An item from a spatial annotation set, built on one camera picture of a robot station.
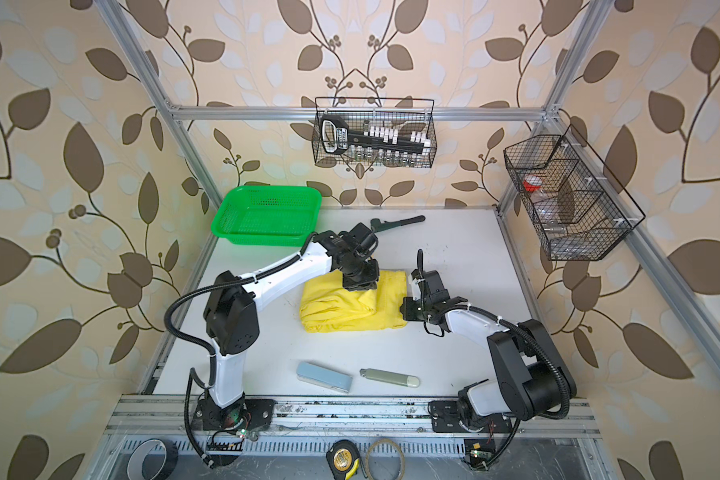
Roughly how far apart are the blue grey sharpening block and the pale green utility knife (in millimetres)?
50

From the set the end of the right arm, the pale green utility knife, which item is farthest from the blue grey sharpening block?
the end of the right arm

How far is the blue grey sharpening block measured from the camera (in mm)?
776

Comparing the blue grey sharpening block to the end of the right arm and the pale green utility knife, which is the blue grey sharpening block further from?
the end of the right arm

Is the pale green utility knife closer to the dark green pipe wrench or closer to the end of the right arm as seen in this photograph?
the end of the right arm

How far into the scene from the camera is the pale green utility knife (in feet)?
2.64
